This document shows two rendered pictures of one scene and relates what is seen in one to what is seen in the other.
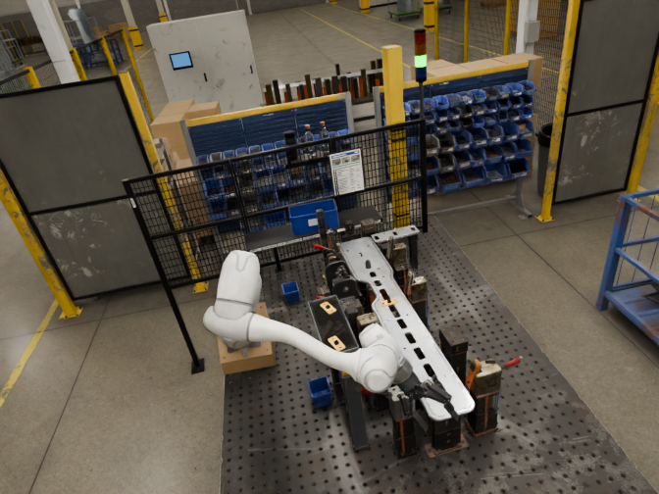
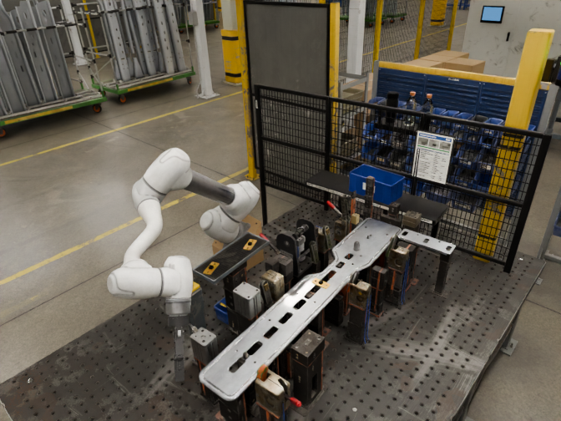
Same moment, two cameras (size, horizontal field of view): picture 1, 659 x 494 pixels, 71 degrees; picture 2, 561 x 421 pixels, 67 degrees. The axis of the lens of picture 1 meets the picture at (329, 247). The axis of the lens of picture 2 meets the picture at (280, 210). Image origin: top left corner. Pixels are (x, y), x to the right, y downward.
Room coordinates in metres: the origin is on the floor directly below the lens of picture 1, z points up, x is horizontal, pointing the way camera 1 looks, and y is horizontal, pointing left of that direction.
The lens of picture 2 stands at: (0.63, -1.29, 2.32)
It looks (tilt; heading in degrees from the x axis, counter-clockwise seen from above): 31 degrees down; 48
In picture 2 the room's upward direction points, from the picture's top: 2 degrees counter-clockwise
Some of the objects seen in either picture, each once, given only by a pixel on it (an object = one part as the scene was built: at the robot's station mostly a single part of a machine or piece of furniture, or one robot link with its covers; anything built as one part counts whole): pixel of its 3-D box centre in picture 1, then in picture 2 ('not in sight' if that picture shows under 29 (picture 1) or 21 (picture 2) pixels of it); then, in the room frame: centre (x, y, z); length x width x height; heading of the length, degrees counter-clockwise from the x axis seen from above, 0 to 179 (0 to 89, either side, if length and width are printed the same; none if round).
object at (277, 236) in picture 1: (313, 227); (371, 194); (2.65, 0.09, 1.01); 0.90 x 0.22 x 0.03; 99
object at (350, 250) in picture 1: (391, 305); (320, 286); (1.77, -0.26, 1.00); 1.38 x 0.22 x 0.02; 9
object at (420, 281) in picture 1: (418, 306); (358, 311); (1.88, -0.42, 0.87); 0.12 x 0.09 x 0.35; 99
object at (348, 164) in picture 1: (346, 172); (432, 157); (2.82, -0.19, 1.30); 0.23 x 0.02 x 0.31; 99
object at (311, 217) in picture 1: (314, 217); (376, 184); (2.65, 0.07, 1.09); 0.30 x 0.17 x 0.13; 94
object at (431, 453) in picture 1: (446, 423); (231, 400); (1.17, -0.36, 0.84); 0.18 x 0.06 x 0.29; 99
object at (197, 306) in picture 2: (354, 408); (197, 327); (1.26, 0.00, 0.92); 0.08 x 0.08 x 0.44; 9
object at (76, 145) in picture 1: (96, 207); (287, 106); (3.61, 1.88, 1.00); 1.34 x 0.14 x 2.00; 95
